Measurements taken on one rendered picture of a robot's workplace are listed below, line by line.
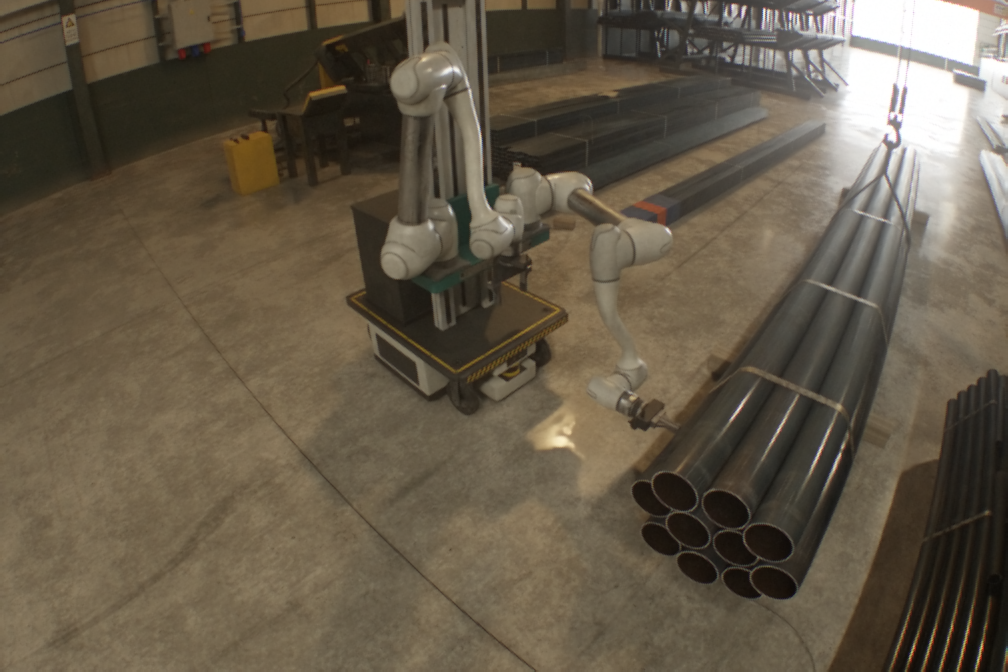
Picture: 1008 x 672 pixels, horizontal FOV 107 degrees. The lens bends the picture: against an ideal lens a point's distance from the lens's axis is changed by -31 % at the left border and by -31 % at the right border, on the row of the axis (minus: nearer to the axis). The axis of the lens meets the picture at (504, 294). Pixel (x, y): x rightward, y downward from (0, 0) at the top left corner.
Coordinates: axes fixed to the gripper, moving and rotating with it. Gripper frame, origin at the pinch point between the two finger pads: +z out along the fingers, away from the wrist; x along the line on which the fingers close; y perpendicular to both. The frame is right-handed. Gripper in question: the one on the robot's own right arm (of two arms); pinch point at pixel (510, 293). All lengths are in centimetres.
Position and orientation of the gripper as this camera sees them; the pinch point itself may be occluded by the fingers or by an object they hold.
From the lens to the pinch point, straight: 199.1
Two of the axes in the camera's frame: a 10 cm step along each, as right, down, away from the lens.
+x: -7.1, 3.8, -5.9
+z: 0.3, 8.6, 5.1
